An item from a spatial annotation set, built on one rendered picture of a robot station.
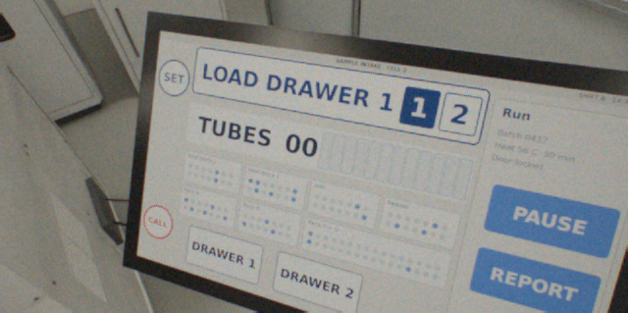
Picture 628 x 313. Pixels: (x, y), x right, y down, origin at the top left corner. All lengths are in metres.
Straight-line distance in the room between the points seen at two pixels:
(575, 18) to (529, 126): 0.67
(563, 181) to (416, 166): 0.12
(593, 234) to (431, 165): 0.14
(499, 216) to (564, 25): 0.72
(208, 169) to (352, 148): 0.16
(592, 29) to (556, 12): 0.08
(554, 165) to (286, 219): 0.26
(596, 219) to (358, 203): 0.20
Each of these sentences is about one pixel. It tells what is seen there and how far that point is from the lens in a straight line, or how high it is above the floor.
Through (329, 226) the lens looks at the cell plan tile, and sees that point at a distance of 0.38.
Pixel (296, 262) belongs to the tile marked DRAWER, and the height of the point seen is 1.02.
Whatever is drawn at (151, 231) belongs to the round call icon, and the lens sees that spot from 0.49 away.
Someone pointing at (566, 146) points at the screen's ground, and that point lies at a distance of 0.38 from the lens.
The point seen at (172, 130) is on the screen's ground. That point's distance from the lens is 0.44.
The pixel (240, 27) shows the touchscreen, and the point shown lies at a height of 1.19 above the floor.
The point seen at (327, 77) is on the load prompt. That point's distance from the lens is 0.36.
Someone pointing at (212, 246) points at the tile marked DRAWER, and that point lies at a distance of 0.44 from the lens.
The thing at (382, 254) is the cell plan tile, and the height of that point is 1.04.
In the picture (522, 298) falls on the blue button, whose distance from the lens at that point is 0.41.
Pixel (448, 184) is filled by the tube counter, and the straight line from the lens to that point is 0.36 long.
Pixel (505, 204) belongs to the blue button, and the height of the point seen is 1.10.
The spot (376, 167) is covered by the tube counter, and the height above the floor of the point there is 1.11.
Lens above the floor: 1.38
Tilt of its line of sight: 46 degrees down
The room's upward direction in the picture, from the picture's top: 4 degrees counter-clockwise
